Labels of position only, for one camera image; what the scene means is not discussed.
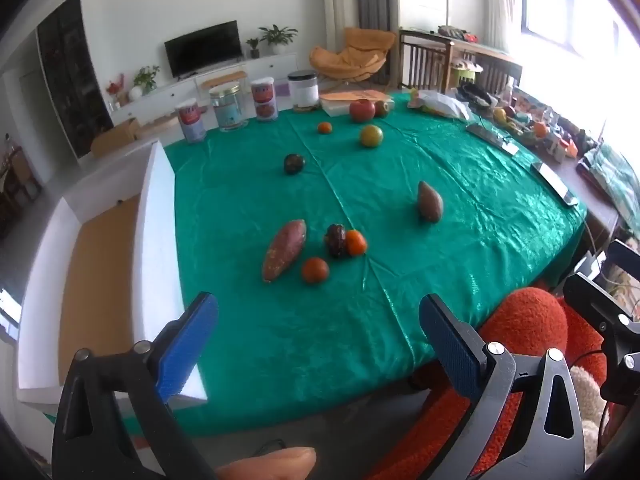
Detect window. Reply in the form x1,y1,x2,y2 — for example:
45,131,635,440
520,0,622,57

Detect dark wrinkled passion fruit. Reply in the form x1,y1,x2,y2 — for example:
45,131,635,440
324,224,348,259

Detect white jar with black lid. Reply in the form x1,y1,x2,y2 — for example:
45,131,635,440
287,70,321,112

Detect leafy potted plant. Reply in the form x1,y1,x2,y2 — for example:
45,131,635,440
132,65,161,95

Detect orange lounge chair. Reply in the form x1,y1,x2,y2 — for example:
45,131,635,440
309,27,396,87

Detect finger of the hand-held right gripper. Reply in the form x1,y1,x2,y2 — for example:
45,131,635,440
563,272,640,403
606,240,640,286

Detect white foam box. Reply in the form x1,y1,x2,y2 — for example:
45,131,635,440
17,141,208,408

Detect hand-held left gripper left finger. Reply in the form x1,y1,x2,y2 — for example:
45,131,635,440
52,291,219,480

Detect red label can left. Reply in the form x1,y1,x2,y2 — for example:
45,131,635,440
176,101,208,144

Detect small dark sweet potato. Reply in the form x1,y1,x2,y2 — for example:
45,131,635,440
417,180,444,224

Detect white plastic bag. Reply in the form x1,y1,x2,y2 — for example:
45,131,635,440
407,89,472,121

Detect white plastic tray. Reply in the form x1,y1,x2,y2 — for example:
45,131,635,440
319,89,393,117

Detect white sheer curtain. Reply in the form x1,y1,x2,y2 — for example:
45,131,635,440
484,0,526,57

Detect large reddish sweet potato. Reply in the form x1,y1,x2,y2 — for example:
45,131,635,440
262,219,307,283

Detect person's left hand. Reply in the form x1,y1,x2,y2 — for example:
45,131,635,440
215,446,317,480

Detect dark glass cabinet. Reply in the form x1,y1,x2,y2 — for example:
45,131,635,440
36,0,115,159

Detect black television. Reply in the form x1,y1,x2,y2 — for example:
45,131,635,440
164,20,244,80

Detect white television cabinet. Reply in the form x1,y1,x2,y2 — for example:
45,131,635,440
107,52,299,126

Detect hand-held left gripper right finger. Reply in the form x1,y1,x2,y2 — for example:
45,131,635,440
418,294,586,480

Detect green plastic stool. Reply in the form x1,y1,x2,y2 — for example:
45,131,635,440
449,61,485,90

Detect red and blue tin can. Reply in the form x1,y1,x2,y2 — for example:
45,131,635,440
250,77,279,123

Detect red apple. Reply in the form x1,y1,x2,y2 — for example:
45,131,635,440
349,99,377,123

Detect orange fleece clothing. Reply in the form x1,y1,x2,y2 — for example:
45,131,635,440
365,286,608,480

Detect pile of colourful toys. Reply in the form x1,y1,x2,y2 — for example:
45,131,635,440
491,87,603,163

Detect red flower arrangement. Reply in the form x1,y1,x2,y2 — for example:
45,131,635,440
105,74,125,111

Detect cardboard box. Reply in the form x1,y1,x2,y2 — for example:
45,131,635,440
90,117,142,159

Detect clear jar with gold lid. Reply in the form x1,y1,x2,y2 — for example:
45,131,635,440
208,82,249,133

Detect cream curtain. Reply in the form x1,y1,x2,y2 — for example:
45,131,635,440
320,0,359,52

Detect large potted green plant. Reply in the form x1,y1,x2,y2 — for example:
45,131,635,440
258,24,299,56

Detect teal patterned cloth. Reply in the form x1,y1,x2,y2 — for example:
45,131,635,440
577,142,640,238

